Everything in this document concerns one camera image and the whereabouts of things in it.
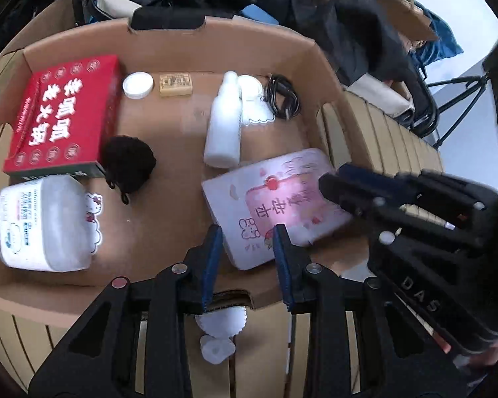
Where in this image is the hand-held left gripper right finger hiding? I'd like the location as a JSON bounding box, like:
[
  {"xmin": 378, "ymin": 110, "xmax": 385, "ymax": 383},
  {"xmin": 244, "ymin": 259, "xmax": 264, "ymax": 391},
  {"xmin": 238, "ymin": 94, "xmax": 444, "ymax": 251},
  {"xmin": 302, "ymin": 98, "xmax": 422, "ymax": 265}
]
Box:
[{"xmin": 271, "ymin": 223, "xmax": 470, "ymax": 398}]

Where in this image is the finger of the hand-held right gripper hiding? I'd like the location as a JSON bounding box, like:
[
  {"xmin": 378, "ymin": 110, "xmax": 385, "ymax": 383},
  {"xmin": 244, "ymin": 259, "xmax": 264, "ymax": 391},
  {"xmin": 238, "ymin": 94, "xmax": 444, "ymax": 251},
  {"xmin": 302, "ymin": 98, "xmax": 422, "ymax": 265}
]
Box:
[
  {"xmin": 337, "ymin": 163, "xmax": 498, "ymax": 210},
  {"xmin": 318, "ymin": 173, "xmax": 487, "ymax": 250}
]

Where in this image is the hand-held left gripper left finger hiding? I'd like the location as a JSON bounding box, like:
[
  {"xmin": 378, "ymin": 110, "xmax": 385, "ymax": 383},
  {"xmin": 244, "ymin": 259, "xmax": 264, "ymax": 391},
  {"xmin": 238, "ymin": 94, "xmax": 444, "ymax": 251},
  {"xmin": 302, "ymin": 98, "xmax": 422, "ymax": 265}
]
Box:
[{"xmin": 27, "ymin": 224, "xmax": 225, "ymax": 398}]

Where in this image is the pink printed box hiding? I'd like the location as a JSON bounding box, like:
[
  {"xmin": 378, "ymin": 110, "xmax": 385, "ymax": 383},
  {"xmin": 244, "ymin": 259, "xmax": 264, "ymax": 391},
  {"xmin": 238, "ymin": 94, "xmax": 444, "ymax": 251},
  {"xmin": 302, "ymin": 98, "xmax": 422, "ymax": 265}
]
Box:
[{"xmin": 201, "ymin": 148, "xmax": 354, "ymax": 271}]

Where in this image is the shallow cardboard tray box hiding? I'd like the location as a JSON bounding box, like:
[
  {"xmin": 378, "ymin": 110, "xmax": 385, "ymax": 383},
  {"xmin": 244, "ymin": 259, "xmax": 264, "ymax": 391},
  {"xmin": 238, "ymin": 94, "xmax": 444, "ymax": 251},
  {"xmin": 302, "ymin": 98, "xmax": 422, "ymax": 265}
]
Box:
[{"xmin": 0, "ymin": 17, "xmax": 383, "ymax": 312}]

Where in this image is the black cable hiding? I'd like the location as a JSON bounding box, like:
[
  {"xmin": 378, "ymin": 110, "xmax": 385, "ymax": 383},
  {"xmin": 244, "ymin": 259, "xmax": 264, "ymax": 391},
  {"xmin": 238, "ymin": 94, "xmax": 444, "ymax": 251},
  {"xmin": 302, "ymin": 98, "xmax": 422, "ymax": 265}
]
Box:
[{"xmin": 263, "ymin": 73, "xmax": 302, "ymax": 120}]

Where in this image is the black drawstring pouch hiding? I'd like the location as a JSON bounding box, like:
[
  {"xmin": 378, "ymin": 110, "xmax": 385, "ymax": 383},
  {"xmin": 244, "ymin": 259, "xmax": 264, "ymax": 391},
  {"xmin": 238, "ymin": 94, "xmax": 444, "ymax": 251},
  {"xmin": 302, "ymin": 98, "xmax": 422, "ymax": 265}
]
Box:
[{"xmin": 100, "ymin": 134, "xmax": 158, "ymax": 205}]

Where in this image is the white plastic bottle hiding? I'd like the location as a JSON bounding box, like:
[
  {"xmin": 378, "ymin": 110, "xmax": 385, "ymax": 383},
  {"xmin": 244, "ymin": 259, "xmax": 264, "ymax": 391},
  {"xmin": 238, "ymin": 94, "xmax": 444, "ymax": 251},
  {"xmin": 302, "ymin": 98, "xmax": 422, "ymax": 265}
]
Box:
[{"xmin": 203, "ymin": 70, "xmax": 244, "ymax": 169}]

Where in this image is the white wet wipes pack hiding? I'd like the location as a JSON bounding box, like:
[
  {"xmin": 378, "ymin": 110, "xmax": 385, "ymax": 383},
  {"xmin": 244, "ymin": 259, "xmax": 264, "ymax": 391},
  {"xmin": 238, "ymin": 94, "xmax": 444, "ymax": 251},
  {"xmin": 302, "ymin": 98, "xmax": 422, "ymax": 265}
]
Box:
[{"xmin": 0, "ymin": 174, "xmax": 95, "ymax": 273}]

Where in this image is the small wooden block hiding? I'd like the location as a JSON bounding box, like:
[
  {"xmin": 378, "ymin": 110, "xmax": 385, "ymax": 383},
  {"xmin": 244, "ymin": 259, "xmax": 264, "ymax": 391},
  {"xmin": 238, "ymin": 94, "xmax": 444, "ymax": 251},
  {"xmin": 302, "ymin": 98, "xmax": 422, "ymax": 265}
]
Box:
[{"xmin": 158, "ymin": 72, "xmax": 193, "ymax": 98}]

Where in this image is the white round lid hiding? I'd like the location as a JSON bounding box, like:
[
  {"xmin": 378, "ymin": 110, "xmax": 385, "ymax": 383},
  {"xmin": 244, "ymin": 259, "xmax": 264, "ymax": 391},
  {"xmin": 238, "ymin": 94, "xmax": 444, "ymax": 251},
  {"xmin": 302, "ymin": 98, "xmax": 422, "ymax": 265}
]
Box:
[{"xmin": 122, "ymin": 72, "xmax": 154, "ymax": 100}]

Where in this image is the red printed carton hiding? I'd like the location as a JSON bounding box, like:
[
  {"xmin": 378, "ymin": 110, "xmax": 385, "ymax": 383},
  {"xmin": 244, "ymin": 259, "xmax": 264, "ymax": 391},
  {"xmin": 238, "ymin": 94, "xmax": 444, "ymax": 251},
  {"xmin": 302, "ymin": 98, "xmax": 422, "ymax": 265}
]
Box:
[{"xmin": 3, "ymin": 54, "xmax": 124, "ymax": 180}]

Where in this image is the person's right hand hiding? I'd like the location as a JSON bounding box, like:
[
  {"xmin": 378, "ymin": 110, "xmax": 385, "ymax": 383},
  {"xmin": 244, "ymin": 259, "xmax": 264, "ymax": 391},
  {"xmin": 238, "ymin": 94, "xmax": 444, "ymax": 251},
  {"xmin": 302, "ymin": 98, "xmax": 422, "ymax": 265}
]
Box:
[{"xmin": 452, "ymin": 335, "xmax": 498, "ymax": 370}]

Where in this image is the white canvas bag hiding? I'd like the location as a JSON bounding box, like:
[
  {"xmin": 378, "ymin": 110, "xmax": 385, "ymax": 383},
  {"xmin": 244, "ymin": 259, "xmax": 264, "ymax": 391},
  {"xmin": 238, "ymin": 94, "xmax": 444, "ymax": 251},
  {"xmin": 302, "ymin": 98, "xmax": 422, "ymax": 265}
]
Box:
[{"xmin": 348, "ymin": 78, "xmax": 412, "ymax": 119}]

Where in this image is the black tripod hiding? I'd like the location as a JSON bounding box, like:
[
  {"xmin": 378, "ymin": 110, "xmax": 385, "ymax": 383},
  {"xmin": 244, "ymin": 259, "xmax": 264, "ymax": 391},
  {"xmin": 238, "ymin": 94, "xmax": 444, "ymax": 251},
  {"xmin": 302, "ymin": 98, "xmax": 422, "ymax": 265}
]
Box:
[{"xmin": 410, "ymin": 72, "xmax": 493, "ymax": 149}]

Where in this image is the black jacket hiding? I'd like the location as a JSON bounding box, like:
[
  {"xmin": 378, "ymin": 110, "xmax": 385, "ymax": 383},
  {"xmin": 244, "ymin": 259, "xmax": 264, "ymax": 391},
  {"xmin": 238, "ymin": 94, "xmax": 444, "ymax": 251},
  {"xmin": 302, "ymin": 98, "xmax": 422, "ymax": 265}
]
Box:
[{"xmin": 274, "ymin": 0, "xmax": 429, "ymax": 93}]

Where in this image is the blue bag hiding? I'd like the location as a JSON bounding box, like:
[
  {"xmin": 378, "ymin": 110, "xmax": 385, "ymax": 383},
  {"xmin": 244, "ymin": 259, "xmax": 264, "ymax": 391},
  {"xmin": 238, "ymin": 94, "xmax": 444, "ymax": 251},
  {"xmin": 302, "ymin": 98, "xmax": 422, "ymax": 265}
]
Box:
[{"xmin": 410, "ymin": 2, "xmax": 464, "ymax": 66}]

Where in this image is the brown cardboard box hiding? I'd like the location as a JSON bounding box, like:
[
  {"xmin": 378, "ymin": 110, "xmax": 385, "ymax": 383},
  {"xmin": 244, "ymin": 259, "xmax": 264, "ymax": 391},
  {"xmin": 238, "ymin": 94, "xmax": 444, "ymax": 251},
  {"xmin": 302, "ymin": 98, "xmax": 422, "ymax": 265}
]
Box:
[{"xmin": 373, "ymin": 0, "xmax": 441, "ymax": 43}]

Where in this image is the cream fabric bag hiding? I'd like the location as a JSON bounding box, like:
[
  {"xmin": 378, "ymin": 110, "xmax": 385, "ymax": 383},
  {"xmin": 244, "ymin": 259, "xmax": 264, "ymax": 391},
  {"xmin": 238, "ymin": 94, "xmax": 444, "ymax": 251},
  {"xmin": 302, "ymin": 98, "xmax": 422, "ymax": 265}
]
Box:
[{"xmin": 82, "ymin": 0, "xmax": 147, "ymax": 22}]

